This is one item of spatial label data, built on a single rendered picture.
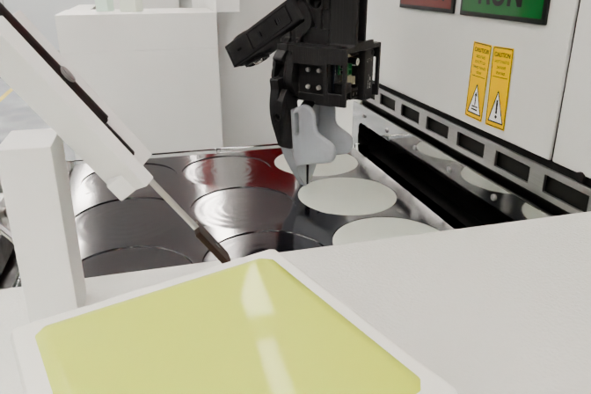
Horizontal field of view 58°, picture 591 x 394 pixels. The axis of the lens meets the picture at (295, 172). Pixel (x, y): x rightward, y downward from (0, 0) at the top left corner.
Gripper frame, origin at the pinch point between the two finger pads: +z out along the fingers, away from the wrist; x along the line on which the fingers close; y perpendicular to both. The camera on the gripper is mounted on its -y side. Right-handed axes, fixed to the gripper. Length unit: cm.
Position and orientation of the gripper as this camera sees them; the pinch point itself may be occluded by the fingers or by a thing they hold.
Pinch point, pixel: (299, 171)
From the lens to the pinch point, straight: 57.6
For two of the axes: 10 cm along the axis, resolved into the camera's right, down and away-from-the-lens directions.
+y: 8.3, 1.9, -5.2
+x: 5.5, -2.9, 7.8
